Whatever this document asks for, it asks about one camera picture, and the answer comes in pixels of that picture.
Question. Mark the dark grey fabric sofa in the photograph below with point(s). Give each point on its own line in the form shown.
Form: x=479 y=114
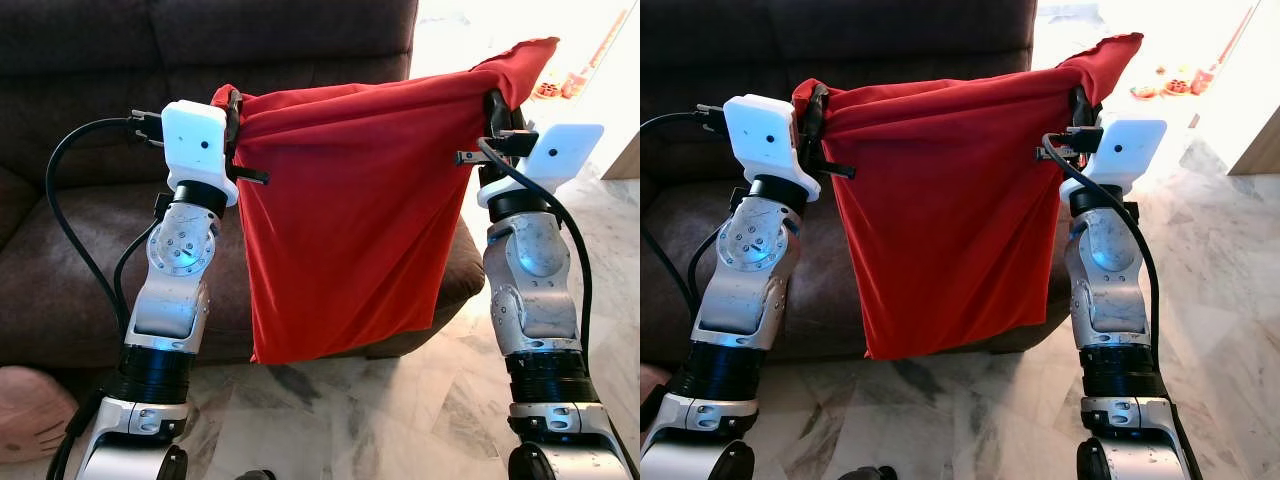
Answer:
x=60 y=290
x=680 y=290

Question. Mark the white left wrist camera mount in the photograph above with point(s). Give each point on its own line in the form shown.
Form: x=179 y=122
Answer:
x=195 y=140
x=760 y=135

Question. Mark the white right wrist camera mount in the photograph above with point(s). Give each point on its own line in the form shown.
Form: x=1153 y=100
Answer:
x=1130 y=150
x=560 y=155

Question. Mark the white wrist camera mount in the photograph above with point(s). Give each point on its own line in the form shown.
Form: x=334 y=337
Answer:
x=195 y=140
x=1130 y=150
x=760 y=135
x=560 y=155

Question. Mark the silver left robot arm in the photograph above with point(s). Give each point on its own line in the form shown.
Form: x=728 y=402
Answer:
x=745 y=300
x=175 y=300

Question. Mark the light wooden furniture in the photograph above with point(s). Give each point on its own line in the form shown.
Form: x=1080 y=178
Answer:
x=625 y=160
x=1258 y=145

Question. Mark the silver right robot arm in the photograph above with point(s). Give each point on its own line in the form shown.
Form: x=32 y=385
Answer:
x=1105 y=300
x=535 y=300

